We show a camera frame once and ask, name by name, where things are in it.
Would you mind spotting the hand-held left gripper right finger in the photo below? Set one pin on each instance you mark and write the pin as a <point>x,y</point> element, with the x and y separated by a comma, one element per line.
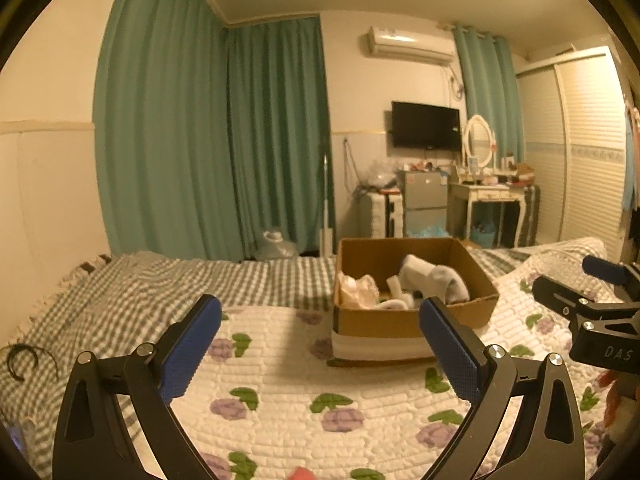
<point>450,350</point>

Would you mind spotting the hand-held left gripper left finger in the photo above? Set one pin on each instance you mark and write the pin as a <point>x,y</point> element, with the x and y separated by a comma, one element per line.
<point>192,355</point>

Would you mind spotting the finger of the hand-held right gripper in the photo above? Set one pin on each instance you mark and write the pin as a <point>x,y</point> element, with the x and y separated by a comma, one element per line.
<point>602,267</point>
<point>557,295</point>

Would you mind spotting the cardboard box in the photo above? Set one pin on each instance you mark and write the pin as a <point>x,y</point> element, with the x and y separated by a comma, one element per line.
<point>415,327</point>

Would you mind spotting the white sock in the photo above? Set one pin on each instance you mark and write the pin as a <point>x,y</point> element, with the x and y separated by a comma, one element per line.
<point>440,280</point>

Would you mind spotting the person's left hand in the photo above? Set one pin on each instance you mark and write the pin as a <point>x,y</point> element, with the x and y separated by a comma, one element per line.
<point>302,475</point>

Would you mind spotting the orange and white fabric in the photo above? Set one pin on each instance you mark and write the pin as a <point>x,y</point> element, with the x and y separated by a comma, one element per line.
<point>620,410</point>

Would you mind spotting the blue bin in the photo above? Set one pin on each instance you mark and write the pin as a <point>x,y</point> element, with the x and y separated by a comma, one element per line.
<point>484,235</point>

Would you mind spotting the hanging clothes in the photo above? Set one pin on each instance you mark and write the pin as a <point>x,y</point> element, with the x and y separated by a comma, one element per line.
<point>631,170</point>

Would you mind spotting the white louvred wardrobe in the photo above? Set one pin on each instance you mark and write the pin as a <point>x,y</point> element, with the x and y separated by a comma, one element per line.
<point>580,150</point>

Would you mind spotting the white dressing table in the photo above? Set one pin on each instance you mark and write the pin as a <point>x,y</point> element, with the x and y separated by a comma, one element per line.
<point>487,192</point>

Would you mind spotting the clear water jug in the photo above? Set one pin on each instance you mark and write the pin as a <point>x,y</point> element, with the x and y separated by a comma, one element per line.
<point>276,246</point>

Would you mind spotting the white storage drawer unit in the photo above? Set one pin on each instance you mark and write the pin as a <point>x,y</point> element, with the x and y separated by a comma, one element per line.
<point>380,212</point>

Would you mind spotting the small grey fridge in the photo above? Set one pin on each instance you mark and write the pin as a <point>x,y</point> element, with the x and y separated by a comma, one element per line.
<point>422,192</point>

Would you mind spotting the white oval vanity mirror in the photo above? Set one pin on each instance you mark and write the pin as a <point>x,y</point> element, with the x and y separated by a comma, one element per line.
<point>477,140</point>

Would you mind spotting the white mop pole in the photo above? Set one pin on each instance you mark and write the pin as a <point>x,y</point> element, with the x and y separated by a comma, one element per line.
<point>326,210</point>

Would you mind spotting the clear plastic bag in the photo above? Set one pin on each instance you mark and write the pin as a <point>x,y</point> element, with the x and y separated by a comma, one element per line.
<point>380,174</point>

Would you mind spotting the narrow teal curtain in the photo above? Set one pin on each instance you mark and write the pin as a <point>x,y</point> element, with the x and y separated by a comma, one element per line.
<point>490,90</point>

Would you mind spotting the wide teal curtain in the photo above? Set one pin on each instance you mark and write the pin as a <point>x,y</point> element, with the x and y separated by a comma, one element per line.
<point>160,110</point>

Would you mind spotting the white air conditioner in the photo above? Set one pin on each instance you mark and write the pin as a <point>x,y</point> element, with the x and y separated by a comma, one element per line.
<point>407,45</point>

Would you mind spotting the black wall television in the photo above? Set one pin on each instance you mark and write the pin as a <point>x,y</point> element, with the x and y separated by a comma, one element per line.
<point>425,126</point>

